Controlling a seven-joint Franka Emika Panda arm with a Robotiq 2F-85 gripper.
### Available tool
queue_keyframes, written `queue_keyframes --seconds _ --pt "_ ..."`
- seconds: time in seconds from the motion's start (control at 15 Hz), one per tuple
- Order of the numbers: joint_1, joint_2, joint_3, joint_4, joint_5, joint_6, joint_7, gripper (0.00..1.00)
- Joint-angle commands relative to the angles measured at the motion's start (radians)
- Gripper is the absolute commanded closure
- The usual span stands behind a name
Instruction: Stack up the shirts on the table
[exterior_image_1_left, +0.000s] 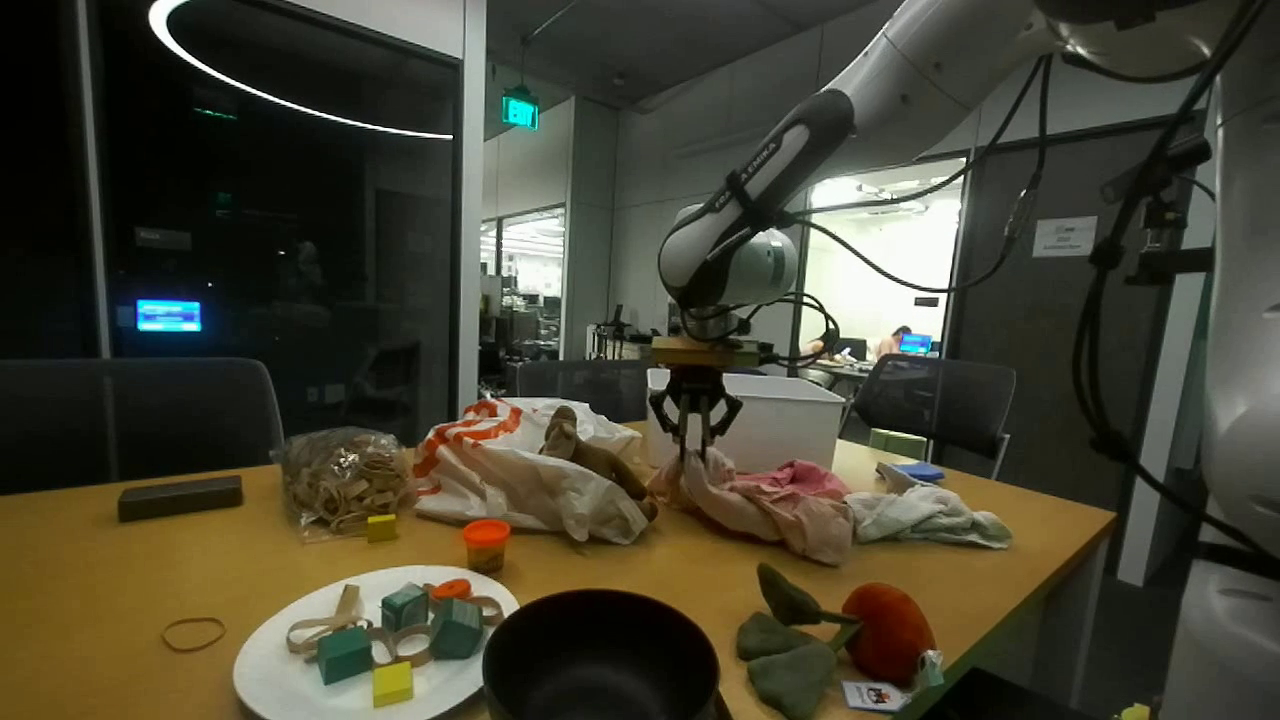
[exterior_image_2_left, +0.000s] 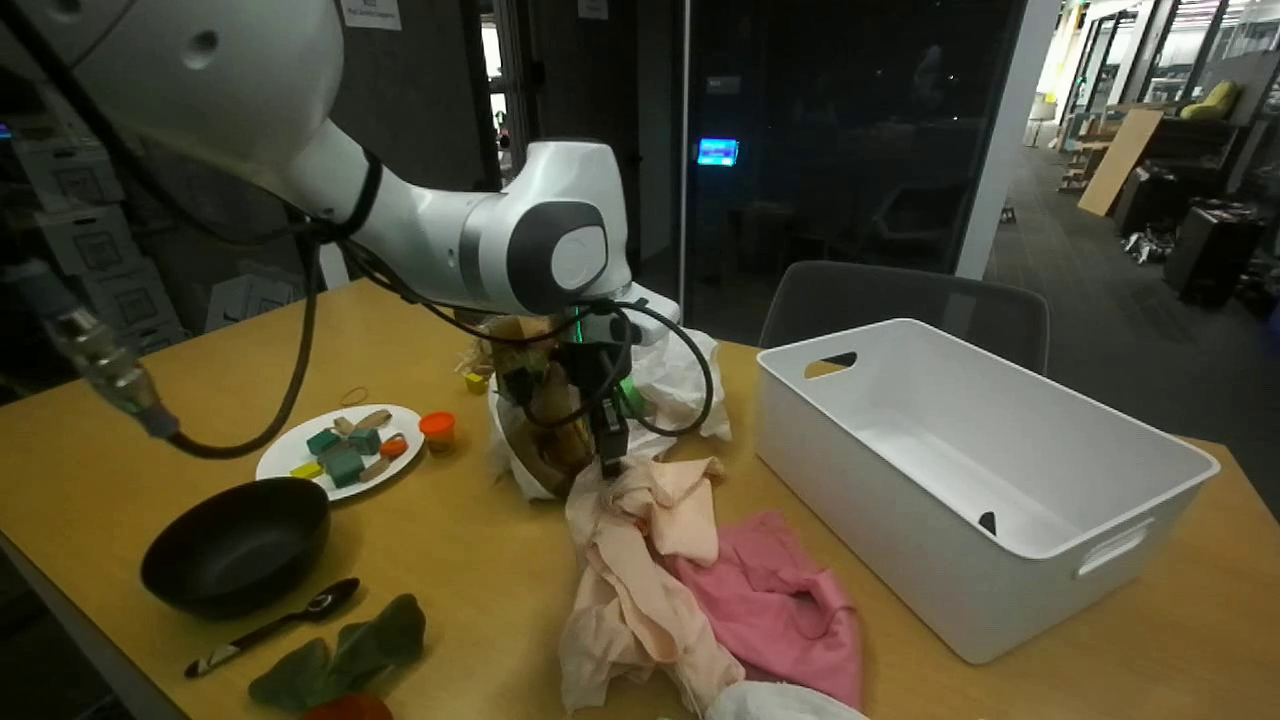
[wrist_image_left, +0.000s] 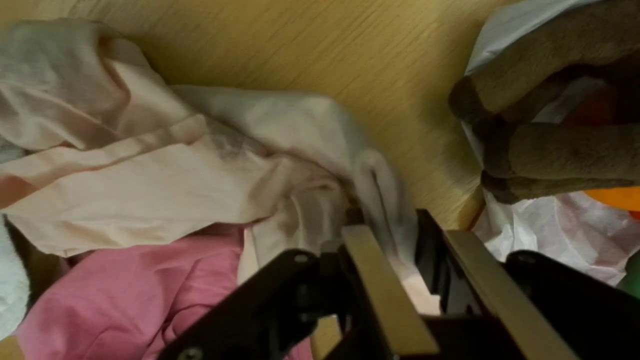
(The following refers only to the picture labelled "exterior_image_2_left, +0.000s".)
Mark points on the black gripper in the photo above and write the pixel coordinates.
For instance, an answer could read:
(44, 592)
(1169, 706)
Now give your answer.
(600, 361)

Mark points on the peach shirt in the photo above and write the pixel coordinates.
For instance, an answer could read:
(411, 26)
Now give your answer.
(640, 587)

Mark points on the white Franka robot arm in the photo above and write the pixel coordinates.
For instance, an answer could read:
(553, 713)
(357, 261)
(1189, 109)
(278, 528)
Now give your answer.
(200, 64)

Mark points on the brown plush toy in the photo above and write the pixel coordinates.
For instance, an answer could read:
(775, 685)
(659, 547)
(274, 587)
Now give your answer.
(543, 412)

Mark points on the white bag orange print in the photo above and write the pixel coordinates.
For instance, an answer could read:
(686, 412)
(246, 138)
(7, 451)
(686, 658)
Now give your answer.
(673, 383)

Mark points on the small yellow block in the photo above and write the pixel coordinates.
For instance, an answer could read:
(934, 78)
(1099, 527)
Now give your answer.
(474, 378)

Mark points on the orange lid small container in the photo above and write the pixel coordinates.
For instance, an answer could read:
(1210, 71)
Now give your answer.
(439, 426)

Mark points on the orange wooden block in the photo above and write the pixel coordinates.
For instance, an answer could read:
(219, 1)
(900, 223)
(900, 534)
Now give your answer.
(394, 444)

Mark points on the pink shirt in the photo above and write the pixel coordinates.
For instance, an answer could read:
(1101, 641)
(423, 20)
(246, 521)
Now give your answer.
(786, 601)

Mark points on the teal wooden block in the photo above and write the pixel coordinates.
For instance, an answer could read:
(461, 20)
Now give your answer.
(362, 442)
(347, 467)
(320, 442)

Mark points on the yellow wooden block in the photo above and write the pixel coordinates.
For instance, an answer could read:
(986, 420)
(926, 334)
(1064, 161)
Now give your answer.
(306, 471)

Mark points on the white round plate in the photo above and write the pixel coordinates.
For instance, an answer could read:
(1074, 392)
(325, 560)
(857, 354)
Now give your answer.
(287, 453)

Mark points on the red plush fruit green leaves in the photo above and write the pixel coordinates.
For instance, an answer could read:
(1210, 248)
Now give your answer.
(343, 655)

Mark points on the white plastic bin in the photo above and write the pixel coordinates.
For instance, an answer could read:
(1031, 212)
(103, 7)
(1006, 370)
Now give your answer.
(986, 467)

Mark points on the black spoon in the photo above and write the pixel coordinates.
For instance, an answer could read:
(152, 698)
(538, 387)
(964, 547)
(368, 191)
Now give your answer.
(274, 625)

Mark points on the black bowl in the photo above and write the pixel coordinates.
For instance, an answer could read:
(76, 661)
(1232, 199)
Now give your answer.
(233, 547)

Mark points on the wooden board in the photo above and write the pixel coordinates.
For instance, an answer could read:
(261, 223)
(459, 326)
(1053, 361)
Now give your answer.
(1120, 161)

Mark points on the blue lit wall screen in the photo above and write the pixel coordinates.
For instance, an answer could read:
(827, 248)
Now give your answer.
(718, 153)

